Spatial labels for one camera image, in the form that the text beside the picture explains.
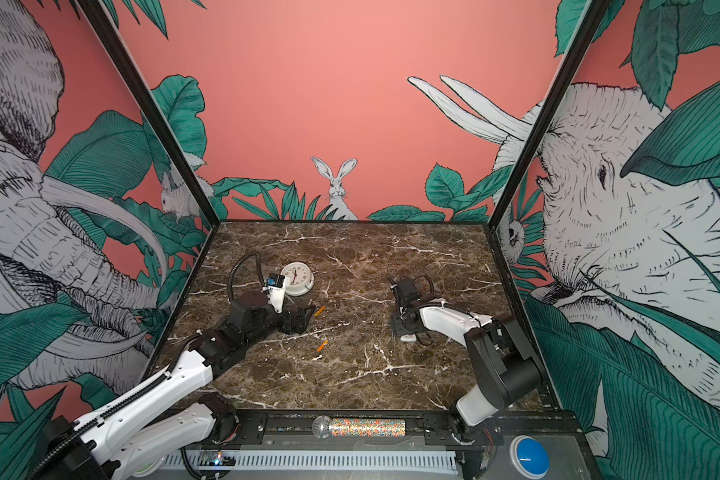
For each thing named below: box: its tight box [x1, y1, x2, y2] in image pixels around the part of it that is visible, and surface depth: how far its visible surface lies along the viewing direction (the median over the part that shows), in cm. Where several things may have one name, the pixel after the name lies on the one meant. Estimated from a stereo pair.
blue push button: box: [509, 434, 551, 480], surface depth 71 cm
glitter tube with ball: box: [312, 415, 407, 439], surface depth 73 cm
